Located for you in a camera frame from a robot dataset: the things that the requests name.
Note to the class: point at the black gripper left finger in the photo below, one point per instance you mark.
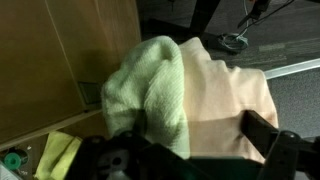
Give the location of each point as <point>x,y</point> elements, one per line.
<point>110,160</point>

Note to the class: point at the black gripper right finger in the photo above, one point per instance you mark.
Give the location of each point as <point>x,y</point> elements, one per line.
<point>290,156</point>

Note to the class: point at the light green towel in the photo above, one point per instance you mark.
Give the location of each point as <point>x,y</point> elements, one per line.
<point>150,83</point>

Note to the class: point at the peach shirt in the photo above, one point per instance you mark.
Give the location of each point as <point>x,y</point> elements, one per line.
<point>216,96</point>

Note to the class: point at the large closed cardboard box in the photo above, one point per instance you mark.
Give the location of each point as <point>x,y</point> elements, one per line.
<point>40,66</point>

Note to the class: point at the yellow cloth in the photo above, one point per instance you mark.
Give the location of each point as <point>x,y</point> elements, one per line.
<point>56,156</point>

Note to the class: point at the green tape roll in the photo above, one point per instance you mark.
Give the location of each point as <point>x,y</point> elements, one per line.
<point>12,161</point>

